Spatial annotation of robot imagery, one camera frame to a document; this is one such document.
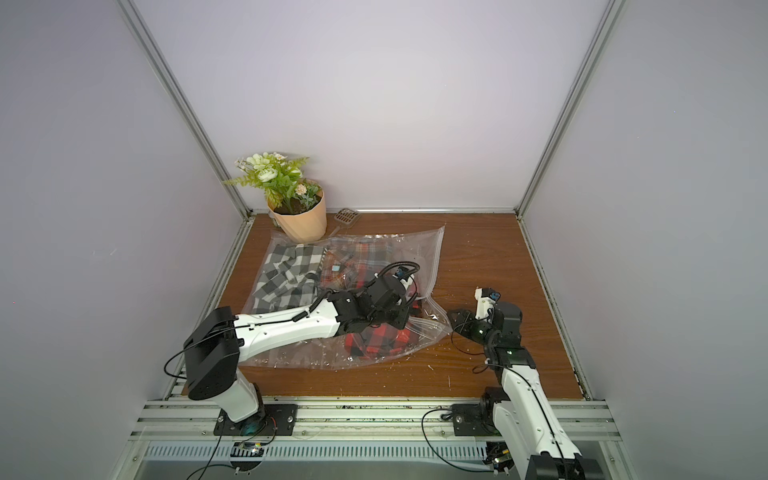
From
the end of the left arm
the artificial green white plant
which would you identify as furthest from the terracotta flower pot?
the end of the left arm

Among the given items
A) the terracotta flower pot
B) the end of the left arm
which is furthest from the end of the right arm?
the terracotta flower pot

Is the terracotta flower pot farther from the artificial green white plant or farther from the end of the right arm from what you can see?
the end of the right arm

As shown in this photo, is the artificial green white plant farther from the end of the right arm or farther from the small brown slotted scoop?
the end of the right arm

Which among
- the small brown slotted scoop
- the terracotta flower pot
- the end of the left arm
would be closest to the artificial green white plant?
the terracotta flower pot

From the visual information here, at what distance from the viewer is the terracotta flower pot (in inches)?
39.4

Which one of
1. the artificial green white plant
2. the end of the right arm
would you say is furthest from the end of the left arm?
the artificial green white plant

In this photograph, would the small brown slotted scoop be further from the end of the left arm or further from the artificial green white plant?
the end of the left arm

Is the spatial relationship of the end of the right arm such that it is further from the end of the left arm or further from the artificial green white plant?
the artificial green white plant
